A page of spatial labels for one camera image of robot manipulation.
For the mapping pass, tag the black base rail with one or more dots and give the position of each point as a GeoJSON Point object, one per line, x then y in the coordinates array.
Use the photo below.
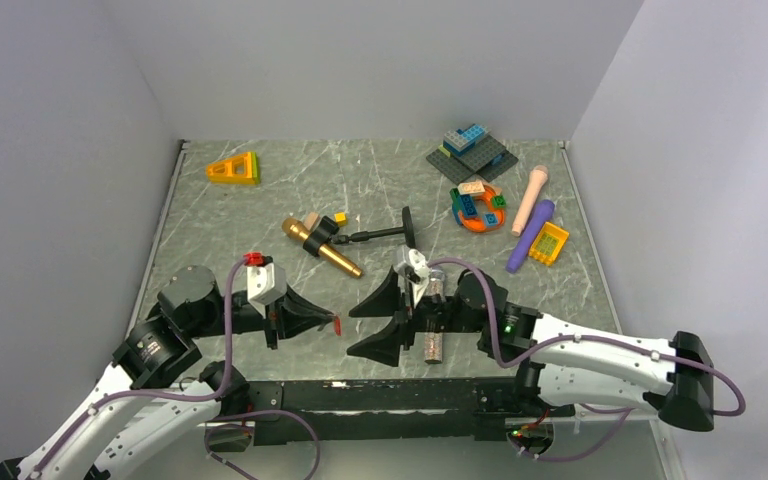
{"type": "Point", "coordinates": [482, 408]}

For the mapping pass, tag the yellow orange window brick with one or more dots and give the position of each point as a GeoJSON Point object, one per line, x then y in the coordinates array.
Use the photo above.
{"type": "Point", "coordinates": [548, 244]}

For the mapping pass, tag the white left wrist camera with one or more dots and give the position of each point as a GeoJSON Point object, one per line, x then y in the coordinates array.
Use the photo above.
{"type": "Point", "coordinates": [266, 282]}

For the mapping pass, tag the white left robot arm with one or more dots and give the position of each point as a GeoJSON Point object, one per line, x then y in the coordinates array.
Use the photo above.
{"type": "Point", "coordinates": [175, 371]}

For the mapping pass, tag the gold microphone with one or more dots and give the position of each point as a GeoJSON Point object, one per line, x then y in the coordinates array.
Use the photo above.
{"type": "Point", "coordinates": [324, 252]}

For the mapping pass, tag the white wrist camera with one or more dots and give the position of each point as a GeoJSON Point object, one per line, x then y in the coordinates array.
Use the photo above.
{"type": "Point", "coordinates": [266, 282]}
{"type": "Point", "coordinates": [411, 265]}

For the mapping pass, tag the purple toy microphone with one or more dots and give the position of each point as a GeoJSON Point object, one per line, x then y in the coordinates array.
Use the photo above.
{"type": "Point", "coordinates": [542, 212]}

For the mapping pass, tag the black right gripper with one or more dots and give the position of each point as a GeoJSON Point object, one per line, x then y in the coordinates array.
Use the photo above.
{"type": "Point", "coordinates": [385, 345]}

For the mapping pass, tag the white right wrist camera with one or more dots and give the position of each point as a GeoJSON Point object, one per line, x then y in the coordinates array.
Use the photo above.
{"type": "Point", "coordinates": [411, 265]}

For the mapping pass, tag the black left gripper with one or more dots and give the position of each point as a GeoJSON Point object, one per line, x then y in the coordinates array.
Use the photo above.
{"type": "Point", "coordinates": [292, 315]}

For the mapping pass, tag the orange green triangular brick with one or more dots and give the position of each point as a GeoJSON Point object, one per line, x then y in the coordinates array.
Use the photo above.
{"type": "Point", "coordinates": [241, 169]}

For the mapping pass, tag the yellow small cube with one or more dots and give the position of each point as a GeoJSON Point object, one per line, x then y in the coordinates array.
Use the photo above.
{"type": "Point", "coordinates": [341, 219]}

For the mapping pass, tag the beige small wooden block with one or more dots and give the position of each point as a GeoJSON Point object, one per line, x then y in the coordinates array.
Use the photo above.
{"type": "Point", "coordinates": [311, 220]}

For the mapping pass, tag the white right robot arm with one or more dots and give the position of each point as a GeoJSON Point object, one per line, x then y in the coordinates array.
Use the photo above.
{"type": "Point", "coordinates": [557, 363]}

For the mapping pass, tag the orange ring brick assembly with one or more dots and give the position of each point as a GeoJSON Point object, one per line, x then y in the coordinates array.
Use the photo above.
{"type": "Point", "coordinates": [480, 210]}

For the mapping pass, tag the pink toy microphone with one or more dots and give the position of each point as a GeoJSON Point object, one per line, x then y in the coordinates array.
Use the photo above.
{"type": "Point", "coordinates": [538, 177]}

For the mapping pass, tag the grey baseplate brick stack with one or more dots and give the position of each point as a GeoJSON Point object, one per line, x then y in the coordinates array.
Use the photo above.
{"type": "Point", "coordinates": [471, 151]}

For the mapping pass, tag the black microphone stand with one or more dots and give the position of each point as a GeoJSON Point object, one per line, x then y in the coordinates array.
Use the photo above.
{"type": "Point", "coordinates": [406, 229]}

